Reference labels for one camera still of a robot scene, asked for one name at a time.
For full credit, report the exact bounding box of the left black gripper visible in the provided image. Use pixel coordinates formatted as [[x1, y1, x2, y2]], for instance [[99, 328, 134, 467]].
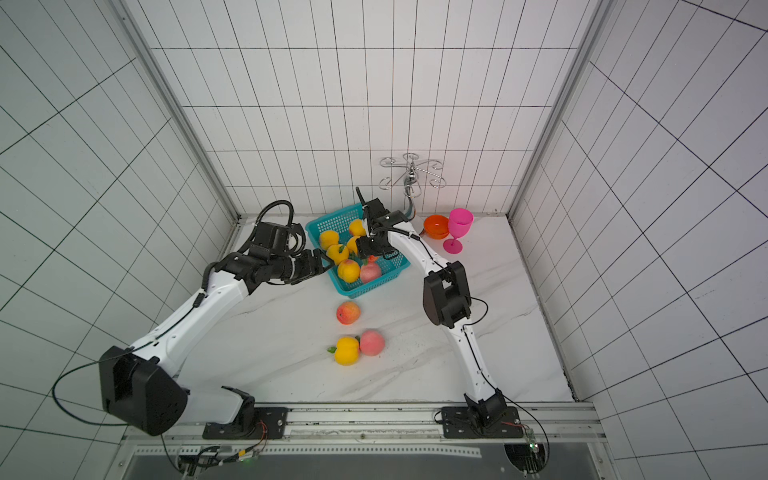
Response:
[[271, 249, 335, 286]]

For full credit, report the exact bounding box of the teal plastic basket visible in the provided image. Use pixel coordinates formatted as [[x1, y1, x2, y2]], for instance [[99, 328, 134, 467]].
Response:
[[304, 202, 412, 299]]

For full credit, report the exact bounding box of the yellow peach with leaf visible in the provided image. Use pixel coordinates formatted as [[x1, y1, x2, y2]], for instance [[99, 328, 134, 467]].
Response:
[[319, 230, 340, 251]]

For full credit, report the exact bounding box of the pink peach bottom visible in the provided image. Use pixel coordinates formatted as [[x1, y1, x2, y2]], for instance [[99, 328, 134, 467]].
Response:
[[359, 263, 382, 284]]

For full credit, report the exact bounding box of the pink peach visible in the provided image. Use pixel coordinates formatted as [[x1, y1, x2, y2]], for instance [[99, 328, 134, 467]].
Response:
[[359, 330, 386, 356], [359, 263, 382, 284]]

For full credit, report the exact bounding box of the yellow red peach top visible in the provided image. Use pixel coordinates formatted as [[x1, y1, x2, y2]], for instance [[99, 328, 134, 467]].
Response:
[[337, 259, 361, 284]]

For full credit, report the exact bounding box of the yellow peach leaf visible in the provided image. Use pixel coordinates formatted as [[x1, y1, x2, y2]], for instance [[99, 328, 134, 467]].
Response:
[[327, 336, 360, 366]]

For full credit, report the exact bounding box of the yellow peach red spot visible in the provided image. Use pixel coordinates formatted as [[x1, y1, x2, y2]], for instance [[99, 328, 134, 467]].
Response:
[[346, 236, 359, 256]]

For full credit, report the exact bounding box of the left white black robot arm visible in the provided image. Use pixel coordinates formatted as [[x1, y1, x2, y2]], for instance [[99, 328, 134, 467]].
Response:
[[98, 248, 332, 439]]

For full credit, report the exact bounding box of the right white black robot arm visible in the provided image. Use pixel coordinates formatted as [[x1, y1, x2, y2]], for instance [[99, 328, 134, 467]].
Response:
[[356, 199, 525, 438]]

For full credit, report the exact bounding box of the metal cup drying rack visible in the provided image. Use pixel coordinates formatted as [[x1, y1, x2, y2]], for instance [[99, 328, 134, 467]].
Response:
[[379, 152, 447, 220]]

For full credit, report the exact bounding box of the orange plastic bowl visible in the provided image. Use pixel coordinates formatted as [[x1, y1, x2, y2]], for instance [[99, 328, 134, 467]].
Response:
[[423, 215, 449, 240]]

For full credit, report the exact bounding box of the pink plastic goblet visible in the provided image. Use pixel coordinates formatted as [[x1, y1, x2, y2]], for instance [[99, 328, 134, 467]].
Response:
[[443, 208, 474, 255]]

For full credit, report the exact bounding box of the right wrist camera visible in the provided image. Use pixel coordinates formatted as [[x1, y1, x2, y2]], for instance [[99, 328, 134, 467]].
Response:
[[362, 198, 390, 228]]

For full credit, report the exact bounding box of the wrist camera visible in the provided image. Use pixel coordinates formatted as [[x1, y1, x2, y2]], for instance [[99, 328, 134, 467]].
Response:
[[250, 221, 306, 255], [362, 198, 390, 228]]

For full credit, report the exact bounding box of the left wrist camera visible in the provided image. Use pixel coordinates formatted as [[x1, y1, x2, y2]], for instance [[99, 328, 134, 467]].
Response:
[[250, 221, 306, 255]]

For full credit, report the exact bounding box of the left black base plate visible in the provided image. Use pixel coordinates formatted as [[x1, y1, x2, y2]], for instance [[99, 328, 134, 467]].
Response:
[[202, 406, 288, 441]]

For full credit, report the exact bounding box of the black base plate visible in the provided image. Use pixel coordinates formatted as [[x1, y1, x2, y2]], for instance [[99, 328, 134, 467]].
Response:
[[202, 406, 288, 441], [435, 406, 525, 439]]

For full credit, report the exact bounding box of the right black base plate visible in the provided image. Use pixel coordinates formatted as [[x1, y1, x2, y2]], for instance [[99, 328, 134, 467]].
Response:
[[435, 406, 525, 439]]

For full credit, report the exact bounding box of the aluminium mounting rail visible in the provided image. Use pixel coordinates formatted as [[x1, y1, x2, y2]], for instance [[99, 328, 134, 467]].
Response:
[[121, 402, 607, 461]]

